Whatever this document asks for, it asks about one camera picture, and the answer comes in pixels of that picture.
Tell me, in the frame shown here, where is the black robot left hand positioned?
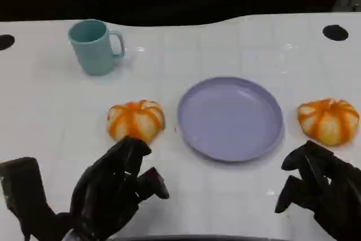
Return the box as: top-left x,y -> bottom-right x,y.
69,135 -> 170,239

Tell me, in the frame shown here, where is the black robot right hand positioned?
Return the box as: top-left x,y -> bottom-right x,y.
274,140 -> 361,241

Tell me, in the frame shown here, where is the orange white toy bread roll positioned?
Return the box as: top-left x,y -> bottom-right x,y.
297,98 -> 360,146
107,99 -> 166,143

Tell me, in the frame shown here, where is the lilac plate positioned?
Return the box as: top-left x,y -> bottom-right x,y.
177,76 -> 284,163

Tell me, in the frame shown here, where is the pale green mug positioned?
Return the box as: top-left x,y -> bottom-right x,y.
67,19 -> 126,76

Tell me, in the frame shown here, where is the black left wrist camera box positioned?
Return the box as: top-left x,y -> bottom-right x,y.
0,156 -> 71,239

